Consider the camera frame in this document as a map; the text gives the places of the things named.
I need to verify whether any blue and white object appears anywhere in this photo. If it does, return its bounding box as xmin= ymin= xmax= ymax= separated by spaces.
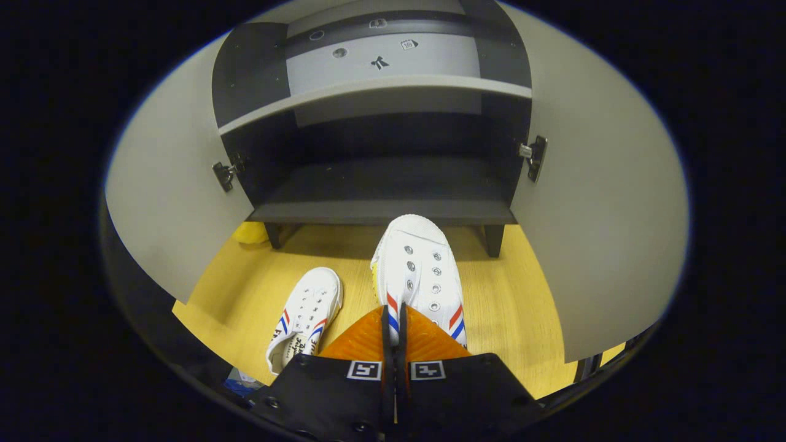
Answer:
xmin=224 ymin=367 xmax=265 ymax=400

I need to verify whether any yellow plush toy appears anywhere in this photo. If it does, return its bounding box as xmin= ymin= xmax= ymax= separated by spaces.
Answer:
xmin=233 ymin=222 xmax=270 ymax=245

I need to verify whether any white canvas shoe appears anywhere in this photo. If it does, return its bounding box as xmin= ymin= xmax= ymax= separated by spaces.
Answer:
xmin=370 ymin=214 xmax=469 ymax=349
xmin=265 ymin=267 xmax=343 ymax=375

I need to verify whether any grey shoe cabinet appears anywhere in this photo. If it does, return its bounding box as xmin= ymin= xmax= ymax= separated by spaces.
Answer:
xmin=212 ymin=0 xmax=534 ymax=258

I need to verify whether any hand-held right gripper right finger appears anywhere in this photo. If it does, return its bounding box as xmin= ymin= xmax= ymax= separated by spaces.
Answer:
xmin=398 ymin=303 xmax=541 ymax=442

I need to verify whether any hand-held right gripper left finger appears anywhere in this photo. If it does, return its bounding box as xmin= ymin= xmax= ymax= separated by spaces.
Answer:
xmin=249 ymin=305 xmax=394 ymax=442

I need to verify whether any grey shoe cabinet door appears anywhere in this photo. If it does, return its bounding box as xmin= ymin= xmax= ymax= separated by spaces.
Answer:
xmin=497 ymin=3 xmax=690 ymax=363
xmin=104 ymin=25 xmax=289 ymax=304

